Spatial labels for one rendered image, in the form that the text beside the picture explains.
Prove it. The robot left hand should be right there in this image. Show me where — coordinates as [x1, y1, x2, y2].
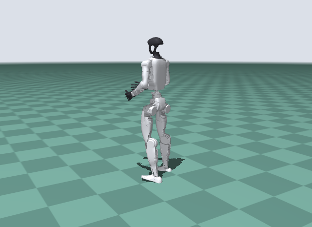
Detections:
[125, 90, 135, 100]

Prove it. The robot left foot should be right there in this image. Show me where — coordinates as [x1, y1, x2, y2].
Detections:
[141, 175, 162, 183]

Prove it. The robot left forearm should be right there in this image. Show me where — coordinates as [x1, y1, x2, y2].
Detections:
[131, 81, 144, 97]

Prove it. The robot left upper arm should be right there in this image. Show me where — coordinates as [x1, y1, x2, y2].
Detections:
[141, 60, 152, 89]

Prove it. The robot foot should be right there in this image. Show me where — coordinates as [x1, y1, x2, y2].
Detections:
[157, 166, 172, 172]
[141, 175, 162, 183]

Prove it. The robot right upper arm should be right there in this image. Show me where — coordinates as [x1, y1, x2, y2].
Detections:
[165, 60, 170, 85]

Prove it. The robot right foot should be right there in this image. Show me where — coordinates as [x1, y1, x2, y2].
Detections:
[157, 166, 172, 172]

